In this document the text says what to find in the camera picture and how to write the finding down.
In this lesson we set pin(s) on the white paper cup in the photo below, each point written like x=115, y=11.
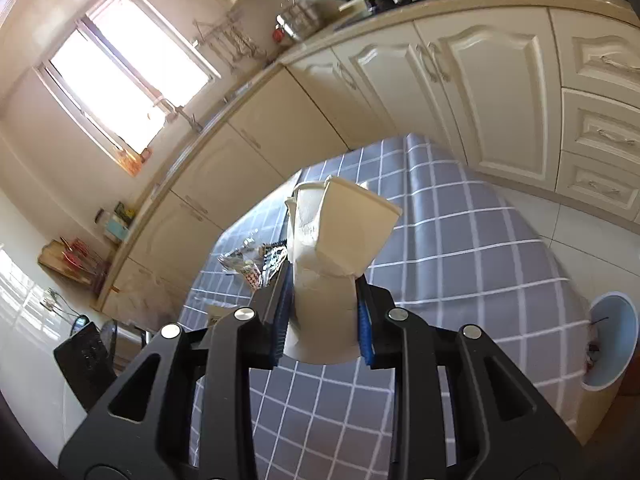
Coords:
x=335, y=240

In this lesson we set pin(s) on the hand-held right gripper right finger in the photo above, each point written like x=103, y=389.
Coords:
x=365, y=330

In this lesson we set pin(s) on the orange bottle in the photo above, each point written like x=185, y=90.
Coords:
x=129, y=164

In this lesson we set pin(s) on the light blue trash bin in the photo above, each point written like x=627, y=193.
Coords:
x=617, y=340

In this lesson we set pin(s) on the round table checkered cloth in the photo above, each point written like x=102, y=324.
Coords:
x=450, y=280

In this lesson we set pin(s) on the wall power outlet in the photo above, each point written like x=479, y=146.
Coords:
x=50, y=300

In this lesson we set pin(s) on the plastic bottle with label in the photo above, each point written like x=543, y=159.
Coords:
x=102, y=216

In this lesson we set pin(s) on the wooden cutting board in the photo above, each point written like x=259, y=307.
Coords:
x=57, y=262

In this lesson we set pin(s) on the clear crinkled wrapper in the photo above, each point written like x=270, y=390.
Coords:
x=237, y=256

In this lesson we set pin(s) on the dark small jar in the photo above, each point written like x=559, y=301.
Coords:
x=125, y=211

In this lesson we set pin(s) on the cream lower cabinets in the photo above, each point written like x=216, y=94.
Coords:
x=490, y=95

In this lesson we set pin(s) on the metal faucet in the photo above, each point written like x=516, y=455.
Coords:
x=185, y=115

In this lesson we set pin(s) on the red knife set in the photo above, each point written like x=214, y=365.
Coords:
x=82, y=260

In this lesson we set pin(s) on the teal cup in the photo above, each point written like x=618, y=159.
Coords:
x=116, y=231

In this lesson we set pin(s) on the kitchen window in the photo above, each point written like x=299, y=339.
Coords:
x=125, y=80

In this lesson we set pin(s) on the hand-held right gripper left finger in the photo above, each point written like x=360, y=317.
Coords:
x=281, y=320

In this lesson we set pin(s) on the black snack wrapper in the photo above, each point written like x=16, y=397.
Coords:
x=274, y=260

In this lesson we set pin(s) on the steel steamer pot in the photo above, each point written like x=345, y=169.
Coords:
x=297, y=20

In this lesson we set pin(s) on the red dotted white wrapper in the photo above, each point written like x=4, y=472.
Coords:
x=251, y=276

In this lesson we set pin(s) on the black pressure cooker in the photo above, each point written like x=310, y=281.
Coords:
x=90, y=360

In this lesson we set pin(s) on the red container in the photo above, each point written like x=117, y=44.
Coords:
x=278, y=34

